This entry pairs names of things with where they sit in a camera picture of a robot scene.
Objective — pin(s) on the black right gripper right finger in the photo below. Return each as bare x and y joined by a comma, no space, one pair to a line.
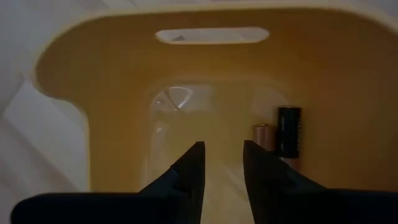
280,199

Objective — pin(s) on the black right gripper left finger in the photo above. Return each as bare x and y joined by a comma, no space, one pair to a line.
174,199

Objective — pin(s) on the yellow plastic bin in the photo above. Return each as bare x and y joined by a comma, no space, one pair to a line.
326,77

